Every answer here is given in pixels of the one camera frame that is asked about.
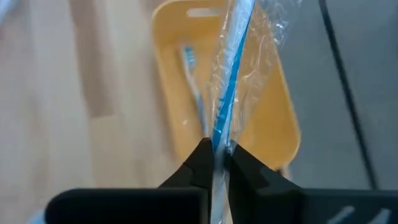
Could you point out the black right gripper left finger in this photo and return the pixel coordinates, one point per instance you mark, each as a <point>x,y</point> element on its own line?
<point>186,199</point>

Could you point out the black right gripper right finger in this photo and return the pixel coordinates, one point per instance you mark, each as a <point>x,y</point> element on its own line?
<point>280,202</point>

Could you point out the blue white toothbrush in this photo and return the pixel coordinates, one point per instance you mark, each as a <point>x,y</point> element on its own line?
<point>192,84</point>
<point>231,87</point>

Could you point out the orange plastic bin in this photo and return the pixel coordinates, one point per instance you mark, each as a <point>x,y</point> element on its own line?
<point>267,124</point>

